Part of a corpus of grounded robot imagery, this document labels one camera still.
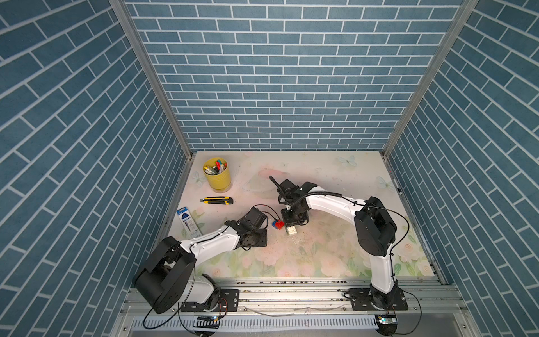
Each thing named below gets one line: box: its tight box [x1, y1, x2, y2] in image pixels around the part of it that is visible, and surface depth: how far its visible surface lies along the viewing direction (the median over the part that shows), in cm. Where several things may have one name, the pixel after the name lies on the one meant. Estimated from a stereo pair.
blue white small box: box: [176, 206, 203, 239], surface depth 95 cm
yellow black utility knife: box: [200, 196, 234, 206], surface depth 102 cm
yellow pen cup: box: [202, 157, 232, 194], surface depth 101 cm
